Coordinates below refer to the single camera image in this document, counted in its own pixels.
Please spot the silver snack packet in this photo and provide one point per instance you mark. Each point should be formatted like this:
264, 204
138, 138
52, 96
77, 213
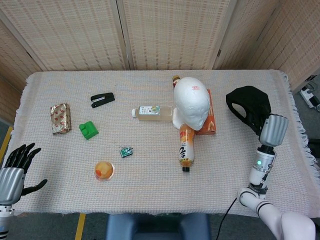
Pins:
60, 118

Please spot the white foam mannequin head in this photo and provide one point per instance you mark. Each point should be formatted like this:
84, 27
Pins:
192, 102

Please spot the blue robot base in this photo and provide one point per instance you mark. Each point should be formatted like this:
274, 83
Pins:
157, 226

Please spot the white power strip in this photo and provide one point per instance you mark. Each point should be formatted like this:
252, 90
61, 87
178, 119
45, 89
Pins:
310, 96

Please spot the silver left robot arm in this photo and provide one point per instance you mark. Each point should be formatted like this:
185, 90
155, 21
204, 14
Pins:
4, 221

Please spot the clear tea bottle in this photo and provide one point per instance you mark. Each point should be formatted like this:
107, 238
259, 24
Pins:
152, 113

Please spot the beige woven tablecloth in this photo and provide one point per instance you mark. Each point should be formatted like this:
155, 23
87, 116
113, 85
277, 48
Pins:
150, 190

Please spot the orange juice bottle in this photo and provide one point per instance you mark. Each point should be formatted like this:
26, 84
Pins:
186, 147

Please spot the small green toy tank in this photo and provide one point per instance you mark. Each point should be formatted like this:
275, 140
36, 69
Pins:
125, 151

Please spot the black baseball cap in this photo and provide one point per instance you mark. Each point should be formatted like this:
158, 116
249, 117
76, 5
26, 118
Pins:
252, 100

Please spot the orange cardboard box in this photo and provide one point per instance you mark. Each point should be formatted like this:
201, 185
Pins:
210, 125

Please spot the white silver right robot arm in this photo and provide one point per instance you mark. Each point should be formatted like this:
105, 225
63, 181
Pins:
262, 170

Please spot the orange fruit jelly cup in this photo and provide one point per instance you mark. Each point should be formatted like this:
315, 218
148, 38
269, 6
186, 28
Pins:
104, 170

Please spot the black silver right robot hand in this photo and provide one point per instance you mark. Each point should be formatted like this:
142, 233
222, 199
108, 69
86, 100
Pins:
273, 130

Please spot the woven bamboo folding screen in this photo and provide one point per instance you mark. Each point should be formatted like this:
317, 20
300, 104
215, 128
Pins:
75, 32

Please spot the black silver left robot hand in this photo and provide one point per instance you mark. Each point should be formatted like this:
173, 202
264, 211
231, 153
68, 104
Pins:
11, 180

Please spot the black stapler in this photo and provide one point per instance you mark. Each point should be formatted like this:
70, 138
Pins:
103, 99

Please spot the green toy building block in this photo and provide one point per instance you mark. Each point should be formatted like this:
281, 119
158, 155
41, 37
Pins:
88, 130

